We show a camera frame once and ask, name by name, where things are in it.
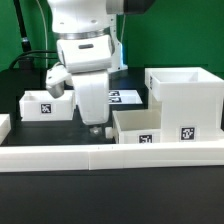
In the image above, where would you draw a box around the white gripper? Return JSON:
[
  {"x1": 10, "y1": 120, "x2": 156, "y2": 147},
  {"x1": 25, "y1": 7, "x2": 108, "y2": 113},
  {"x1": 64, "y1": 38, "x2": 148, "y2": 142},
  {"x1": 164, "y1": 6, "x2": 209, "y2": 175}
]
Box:
[{"x1": 57, "y1": 35, "x2": 113, "y2": 136}]

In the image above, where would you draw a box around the white front drawer tray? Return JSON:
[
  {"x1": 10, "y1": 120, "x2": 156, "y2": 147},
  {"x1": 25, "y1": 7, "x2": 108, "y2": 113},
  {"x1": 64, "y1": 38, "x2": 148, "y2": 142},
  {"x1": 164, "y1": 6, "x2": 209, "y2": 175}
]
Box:
[{"x1": 105, "y1": 109, "x2": 161, "y2": 144}]

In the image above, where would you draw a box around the white drawer tray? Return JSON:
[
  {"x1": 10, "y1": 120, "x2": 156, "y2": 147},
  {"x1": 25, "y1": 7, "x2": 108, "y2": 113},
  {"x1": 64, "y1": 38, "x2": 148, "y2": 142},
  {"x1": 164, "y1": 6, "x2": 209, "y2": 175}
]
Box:
[
  {"x1": 19, "y1": 90, "x2": 76, "y2": 121},
  {"x1": 105, "y1": 109, "x2": 161, "y2": 144}
]

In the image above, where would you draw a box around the white drawer cabinet box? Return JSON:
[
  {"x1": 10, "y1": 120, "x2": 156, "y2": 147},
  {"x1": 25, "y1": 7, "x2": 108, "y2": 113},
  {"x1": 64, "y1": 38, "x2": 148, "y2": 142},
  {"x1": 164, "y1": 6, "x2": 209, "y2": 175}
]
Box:
[{"x1": 145, "y1": 67, "x2": 224, "y2": 142}]

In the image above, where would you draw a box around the white rear drawer tray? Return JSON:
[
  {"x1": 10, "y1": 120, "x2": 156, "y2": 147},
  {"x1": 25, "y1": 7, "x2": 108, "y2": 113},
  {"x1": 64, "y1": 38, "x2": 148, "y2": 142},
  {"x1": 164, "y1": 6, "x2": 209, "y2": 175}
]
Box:
[{"x1": 19, "y1": 90, "x2": 76, "y2": 121}]

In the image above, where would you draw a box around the white marker tag sheet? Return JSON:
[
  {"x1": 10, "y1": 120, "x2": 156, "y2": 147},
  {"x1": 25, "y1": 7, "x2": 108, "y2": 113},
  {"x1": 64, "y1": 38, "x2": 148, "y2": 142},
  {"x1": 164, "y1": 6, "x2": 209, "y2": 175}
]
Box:
[{"x1": 109, "y1": 90, "x2": 142, "y2": 104}]

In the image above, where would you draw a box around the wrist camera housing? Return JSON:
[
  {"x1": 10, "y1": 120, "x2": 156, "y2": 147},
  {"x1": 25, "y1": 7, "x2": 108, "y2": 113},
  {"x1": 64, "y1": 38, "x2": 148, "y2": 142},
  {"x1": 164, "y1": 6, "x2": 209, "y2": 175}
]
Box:
[{"x1": 45, "y1": 64, "x2": 71, "y2": 98}]

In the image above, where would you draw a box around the white obstacle fence wall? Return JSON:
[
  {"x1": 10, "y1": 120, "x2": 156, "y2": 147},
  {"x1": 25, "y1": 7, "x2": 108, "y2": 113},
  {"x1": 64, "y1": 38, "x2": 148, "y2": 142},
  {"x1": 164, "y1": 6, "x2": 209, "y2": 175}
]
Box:
[{"x1": 0, "y1": 114, "x2": 224, "y2": 172}]

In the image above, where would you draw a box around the black cable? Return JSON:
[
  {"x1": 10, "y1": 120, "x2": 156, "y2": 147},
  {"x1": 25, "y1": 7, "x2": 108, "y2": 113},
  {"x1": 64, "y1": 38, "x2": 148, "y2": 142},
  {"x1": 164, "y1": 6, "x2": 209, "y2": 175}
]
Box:
[{"x1": 9, "y1": 49, "x2": 59, "y2": 70}]

